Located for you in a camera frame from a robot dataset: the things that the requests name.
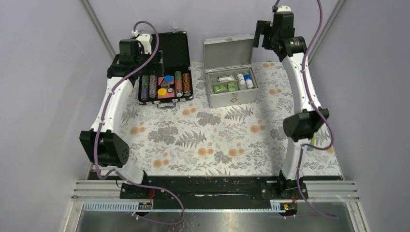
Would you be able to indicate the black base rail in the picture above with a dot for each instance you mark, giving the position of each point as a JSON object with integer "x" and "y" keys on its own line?
{"x": 214, "y": 192}

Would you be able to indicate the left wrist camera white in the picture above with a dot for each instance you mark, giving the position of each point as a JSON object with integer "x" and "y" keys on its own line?
{"x": 144, "y": 40}

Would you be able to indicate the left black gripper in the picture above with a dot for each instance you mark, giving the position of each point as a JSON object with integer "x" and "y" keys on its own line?
{"x": 154, "y": 69}

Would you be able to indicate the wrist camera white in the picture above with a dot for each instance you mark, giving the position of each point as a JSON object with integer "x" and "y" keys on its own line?
{"x": 281, "y": 9}
{"x": 144, "y": 40}

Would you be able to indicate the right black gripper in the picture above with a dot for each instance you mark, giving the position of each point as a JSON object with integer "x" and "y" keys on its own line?
{"x": 262, "y": 27}

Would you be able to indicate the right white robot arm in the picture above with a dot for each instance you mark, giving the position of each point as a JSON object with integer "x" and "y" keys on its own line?
{"x": 279, "y": 36}

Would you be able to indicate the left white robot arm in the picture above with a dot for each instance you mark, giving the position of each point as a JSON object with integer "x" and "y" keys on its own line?
{"x": 102, "y": 143}

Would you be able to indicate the floral table mat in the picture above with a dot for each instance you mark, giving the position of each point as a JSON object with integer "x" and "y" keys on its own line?
{"x": 194, "y": 139}

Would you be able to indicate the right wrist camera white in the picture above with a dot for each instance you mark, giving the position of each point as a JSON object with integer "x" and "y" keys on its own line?
{"x": 281, "y": 9}

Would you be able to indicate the green small box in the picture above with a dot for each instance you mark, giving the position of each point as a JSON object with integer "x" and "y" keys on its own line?
{"x": 232, "y": 86}
{"x": 219, "y": 88}

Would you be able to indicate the small white pill bottle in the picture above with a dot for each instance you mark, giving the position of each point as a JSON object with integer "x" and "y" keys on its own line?
{"x": 241, "y": 78}

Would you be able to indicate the grey plastic divider tray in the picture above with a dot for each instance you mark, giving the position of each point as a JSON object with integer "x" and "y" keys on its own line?
{"x": 233, "y": 81}

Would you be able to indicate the white blue pill bottle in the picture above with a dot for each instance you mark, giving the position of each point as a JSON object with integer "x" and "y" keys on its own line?
{"x": 248, "y": 80}

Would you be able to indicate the grey metal medicine box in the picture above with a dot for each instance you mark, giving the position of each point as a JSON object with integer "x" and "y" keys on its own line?
{"x": 225, "y": 54}

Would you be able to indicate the black poker chip case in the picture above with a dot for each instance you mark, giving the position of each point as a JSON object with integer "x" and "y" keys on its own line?
{"x": 176, "y": 84}

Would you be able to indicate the colourful block toy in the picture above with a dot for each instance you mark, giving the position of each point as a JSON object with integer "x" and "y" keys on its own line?
{"x": 311, "y": 145}

